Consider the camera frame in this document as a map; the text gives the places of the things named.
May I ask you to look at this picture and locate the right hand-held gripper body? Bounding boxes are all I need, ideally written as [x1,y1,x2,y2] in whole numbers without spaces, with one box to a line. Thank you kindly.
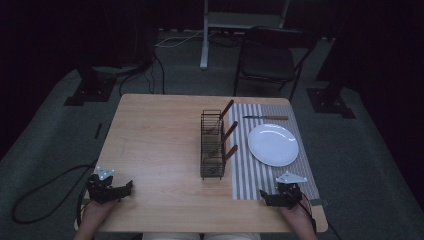
[275,171,308,210]

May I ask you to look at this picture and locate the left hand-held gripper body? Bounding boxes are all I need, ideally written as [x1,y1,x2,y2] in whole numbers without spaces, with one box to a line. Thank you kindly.
[86,166,125,205]

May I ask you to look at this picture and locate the person's left hand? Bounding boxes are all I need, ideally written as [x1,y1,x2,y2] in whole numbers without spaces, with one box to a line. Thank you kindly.
[81,198,118,228]

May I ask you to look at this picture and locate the person's right hand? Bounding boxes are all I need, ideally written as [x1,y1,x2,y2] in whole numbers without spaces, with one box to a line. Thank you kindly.
[278,199,316,235]

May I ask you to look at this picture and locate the grey striped placemat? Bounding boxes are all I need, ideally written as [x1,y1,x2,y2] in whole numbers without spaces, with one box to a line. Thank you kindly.
[229,102,321,201]

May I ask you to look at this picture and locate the white plate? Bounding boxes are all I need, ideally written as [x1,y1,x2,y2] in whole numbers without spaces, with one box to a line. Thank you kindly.
[247,123,300,168]

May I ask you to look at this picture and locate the black stand base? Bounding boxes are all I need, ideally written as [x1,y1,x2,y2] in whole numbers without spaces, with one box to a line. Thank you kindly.
[305,66,356,120]
[63,65,118,108]

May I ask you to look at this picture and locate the black folding chair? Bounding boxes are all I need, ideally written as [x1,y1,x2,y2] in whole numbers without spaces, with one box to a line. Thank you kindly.
[232,25,318,103]

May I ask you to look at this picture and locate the white metal stand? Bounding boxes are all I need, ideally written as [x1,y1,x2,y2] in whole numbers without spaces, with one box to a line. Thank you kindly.
[199,0,292,70]

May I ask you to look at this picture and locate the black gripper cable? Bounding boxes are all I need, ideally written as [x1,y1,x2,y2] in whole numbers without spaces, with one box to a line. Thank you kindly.
[298,191,343,240]

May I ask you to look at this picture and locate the wooden-handled utensil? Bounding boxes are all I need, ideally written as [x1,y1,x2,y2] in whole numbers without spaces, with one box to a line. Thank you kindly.
[220,120,239,144]
[223,144,239,164]
[218,99,235,121]

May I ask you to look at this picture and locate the black wire cutlery rack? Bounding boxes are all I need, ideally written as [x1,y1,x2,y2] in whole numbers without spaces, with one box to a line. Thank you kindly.
[199,109,227,181]

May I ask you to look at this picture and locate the wooden-handled knife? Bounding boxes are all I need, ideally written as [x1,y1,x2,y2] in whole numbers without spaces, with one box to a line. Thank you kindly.
[242,114,290,121]

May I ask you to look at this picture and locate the black floor cables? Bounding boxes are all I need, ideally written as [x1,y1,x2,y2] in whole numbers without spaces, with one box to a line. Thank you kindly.
[118,46,166,98]

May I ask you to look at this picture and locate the white cable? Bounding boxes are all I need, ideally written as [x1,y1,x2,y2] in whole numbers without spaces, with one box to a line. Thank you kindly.
[154,29,205,48]

